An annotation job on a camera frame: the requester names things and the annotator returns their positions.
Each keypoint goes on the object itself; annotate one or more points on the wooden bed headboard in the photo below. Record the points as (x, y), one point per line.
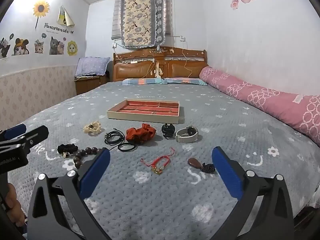
(132, 70)

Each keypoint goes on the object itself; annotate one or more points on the watch with white band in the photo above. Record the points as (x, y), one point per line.
(183, 136)

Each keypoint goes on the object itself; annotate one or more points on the sunflower cat face sticker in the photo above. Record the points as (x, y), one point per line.
(72, 48)

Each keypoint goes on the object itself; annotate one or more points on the black scrunchie with charm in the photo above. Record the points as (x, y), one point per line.
(66, 148)

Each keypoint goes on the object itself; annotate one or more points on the black and white cat sticker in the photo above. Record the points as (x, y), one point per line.
(4, 48)

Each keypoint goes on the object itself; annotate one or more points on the purple dotted pillow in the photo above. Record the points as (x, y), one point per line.
(91, 66)

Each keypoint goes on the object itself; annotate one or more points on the black hair claw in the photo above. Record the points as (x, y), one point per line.
(167, 130)

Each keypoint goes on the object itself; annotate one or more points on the white wall socket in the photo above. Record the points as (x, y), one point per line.
(182, 38)

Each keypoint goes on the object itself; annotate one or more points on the floral hanging blanket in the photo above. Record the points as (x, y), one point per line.
(138, 17)

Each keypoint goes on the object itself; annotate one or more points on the brick-lined jewelry tray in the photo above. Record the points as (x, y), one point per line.
(147, 108)

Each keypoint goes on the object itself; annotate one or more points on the wooden nightstand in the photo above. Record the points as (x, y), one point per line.
(87, 83)

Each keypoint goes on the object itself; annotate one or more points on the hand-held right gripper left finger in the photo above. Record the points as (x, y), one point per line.
(96, 172)

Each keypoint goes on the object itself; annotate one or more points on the curled paper on wall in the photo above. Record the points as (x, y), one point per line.
(65, 17)

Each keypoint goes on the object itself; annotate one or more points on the sunflower wall sticker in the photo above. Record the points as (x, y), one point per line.
(40, 8)

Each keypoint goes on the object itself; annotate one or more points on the grey cats sticker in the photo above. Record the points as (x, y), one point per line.
(56, 47)

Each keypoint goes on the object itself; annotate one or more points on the cat sticker with yellow hat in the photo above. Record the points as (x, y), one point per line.
(21, 47)

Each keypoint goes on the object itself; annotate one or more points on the tabby kitten sticker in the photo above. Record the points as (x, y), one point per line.
(39, 47)

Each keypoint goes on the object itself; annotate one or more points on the person's left hand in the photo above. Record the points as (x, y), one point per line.
(15, 205)

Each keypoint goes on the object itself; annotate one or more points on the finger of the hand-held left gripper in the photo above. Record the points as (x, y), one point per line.
(36, 135)
(16, 131)

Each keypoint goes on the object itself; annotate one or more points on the orange scrunchie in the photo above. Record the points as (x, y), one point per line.
(136, 133)

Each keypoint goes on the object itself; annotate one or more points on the lettering wall sticker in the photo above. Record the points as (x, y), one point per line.
(57, 27)

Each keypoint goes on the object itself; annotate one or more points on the striped pillow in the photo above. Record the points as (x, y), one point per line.
(185, 80)
(142, 81)

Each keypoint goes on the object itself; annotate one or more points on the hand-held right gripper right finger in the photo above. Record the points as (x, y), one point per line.
(227, 175)

